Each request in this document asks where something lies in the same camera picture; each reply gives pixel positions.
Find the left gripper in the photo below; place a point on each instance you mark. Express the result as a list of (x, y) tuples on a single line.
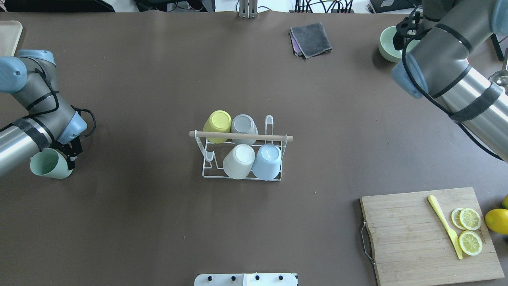
[(72, 153)]

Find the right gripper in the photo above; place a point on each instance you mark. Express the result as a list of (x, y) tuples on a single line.
[(398, 41)]

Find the mint green cup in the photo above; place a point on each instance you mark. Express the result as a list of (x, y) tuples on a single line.
[(50, 163)]

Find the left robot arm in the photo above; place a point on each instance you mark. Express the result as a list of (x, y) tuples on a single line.
[(52, 123)]

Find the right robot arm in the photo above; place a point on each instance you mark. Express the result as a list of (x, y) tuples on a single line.
[(437, 67)]

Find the yellow cup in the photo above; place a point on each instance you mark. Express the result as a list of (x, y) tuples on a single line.
[(218, 121)]

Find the white cup holder rack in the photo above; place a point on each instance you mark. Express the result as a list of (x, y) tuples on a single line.
[(215, 146)]

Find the cream white cup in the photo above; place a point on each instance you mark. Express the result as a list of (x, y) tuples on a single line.
[(238, 162)]

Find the grey cup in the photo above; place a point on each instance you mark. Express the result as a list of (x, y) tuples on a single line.
[(243, 124)]

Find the light blue cup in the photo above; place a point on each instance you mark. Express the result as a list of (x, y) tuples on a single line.
[(267, 164)]

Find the green bowl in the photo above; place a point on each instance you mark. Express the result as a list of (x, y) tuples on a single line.
[(386, 46)]

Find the grey cloth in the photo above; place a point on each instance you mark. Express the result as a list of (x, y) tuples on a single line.
[(312, 39)]

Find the metal scoop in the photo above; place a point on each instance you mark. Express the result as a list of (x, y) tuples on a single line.
[(500, 77)]

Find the purple cloth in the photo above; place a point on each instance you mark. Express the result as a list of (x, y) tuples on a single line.
[(295, 46)]

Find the cream tray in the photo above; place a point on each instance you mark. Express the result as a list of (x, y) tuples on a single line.
[(10, 32)]

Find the yellow plastic knife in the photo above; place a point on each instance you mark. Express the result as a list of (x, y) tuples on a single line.
[(452, 234)]

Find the lemon slice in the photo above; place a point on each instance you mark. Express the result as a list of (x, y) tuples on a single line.
[(466, 219), (470, 243)]

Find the yellow lemon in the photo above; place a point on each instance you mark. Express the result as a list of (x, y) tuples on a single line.
[(505, 202), (497, 221)]

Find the wooden cutting board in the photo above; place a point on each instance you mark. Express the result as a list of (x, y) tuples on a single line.
[(410, 246)]

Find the aluminium frame post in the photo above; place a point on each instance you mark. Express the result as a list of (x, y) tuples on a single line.
[(248, 9)]

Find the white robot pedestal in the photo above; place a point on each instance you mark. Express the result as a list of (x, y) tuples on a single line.
[(247, 279)]

